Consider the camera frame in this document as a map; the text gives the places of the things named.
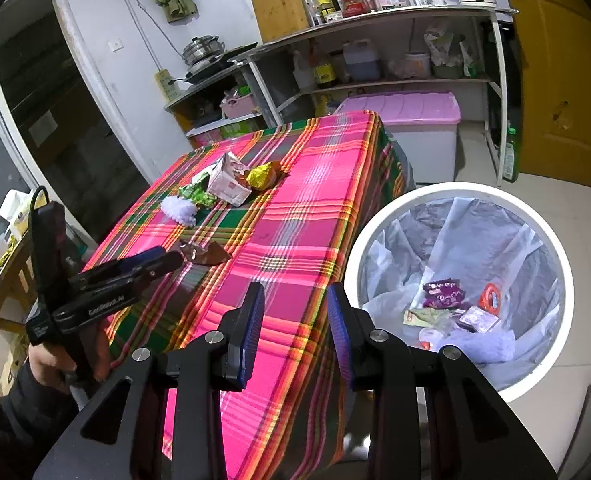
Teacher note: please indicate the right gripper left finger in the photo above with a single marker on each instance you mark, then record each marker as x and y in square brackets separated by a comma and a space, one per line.
[158, 417]

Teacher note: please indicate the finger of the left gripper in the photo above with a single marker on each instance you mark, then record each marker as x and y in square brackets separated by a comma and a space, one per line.
[113, 269]
[91, 303]

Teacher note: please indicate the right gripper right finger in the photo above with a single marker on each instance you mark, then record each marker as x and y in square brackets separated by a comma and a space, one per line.
[473, 432]

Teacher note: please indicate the long white foam net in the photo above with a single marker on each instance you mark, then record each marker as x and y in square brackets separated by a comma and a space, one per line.
[180, 209]

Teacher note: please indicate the green pea snack bag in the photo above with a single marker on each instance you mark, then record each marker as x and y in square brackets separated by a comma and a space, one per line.
[197, 192]

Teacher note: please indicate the clear plastic cup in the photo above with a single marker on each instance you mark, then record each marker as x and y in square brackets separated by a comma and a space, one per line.
[430, 339]

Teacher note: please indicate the red white juice carton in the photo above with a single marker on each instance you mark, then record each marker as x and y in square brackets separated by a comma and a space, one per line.
[228, 182]

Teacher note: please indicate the green striped sachet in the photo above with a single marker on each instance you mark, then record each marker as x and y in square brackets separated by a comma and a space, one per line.
[428, 318]

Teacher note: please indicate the orange lid plastic cup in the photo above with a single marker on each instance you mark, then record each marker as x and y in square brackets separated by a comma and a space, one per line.
[490, 299]

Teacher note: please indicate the purple snack wrapper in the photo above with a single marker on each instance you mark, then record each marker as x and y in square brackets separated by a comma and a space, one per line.
[443, 294]

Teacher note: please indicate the yellow snack wrapper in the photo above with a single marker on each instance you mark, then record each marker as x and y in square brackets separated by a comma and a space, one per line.
[265, 176]

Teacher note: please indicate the small white foam net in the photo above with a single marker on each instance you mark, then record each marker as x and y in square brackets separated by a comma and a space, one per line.
[496, 346]

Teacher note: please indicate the white round trash bin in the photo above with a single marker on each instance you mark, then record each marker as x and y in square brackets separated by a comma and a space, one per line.
[469, 265]

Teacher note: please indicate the person's left hand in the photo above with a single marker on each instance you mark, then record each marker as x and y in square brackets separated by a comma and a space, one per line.
[49, 363]

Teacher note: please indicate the tissue box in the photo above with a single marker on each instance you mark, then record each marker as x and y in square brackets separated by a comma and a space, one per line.
[14, 209]

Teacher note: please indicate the pink plaid tablecloth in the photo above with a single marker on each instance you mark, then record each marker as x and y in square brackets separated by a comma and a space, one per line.
[295, 239]

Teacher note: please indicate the wooden side shelf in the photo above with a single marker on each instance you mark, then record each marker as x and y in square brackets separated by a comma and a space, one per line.
[198, 114]

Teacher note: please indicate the pink plastic basket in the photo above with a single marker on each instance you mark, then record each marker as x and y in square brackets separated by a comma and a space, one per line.
[238, 106]

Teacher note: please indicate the black induction cooker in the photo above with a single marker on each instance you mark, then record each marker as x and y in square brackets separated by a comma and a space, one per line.
[210, 66]

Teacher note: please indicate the steel steamer pot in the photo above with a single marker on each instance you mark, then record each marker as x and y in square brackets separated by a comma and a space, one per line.
[202, 47]

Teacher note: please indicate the green glass bottle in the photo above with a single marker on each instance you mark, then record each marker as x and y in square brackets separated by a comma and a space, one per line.
[511, 159]

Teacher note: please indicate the wooden cutting board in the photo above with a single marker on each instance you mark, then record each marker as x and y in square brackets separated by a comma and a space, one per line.
[280, 18]

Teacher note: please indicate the purple liquid jug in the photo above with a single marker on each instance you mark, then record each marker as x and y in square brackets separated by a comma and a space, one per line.
[362, 60]

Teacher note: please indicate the green oil bottle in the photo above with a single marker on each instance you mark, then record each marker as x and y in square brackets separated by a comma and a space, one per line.
[325, 8]

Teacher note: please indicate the pink lid storage box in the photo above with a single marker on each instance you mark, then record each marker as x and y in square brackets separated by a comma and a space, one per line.
[423, 124]

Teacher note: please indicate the yellow wooden door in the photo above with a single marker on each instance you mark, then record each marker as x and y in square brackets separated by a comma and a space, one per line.
[555, 47]

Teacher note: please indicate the red lidded jar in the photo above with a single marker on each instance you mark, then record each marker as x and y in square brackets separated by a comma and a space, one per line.
[352, 8]

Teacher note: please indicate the white metal shelf rack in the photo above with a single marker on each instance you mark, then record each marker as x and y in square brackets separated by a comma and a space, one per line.
[455, 49]

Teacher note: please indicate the power strip on wall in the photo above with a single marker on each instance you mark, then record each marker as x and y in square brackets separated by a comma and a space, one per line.
[167, 85]

